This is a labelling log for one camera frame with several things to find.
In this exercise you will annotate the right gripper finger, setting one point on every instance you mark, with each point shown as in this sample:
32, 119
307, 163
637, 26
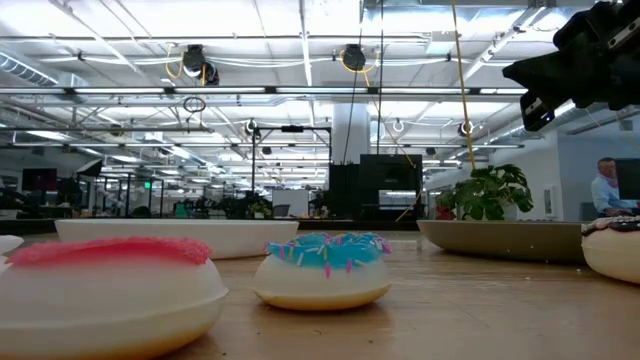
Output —
545, 85
550, 67

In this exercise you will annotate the large chocolate drizzled donut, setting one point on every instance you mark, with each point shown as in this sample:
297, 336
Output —
615, 255

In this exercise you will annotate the small blue sprinkled donut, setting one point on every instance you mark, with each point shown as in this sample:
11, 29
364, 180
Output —
322, 280

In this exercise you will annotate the small red sugared donut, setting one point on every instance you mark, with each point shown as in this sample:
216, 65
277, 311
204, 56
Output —
110, 300

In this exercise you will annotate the person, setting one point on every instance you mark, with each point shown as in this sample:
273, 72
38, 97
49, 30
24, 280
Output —
605, 192

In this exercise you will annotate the green potted plant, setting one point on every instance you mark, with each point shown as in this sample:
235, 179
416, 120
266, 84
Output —
487, 192

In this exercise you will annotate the grey round plate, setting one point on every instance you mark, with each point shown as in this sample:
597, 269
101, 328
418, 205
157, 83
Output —
500, 242

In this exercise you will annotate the white board panel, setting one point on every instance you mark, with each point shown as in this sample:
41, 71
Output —
290, 202

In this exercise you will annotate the white round plate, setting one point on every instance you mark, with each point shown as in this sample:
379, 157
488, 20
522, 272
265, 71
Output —
175, 240

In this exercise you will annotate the background computer monitor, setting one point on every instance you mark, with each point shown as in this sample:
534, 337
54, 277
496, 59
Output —
39, 179

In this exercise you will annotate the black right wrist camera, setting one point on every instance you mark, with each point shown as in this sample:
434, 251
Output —
585, 27

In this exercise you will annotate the dark wall screen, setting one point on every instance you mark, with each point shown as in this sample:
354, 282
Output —
629, 179

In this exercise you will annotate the black aluminium table frame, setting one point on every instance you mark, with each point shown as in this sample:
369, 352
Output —
350, 225

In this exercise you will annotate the black background rig frame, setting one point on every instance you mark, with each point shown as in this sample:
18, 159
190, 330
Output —
292, 129

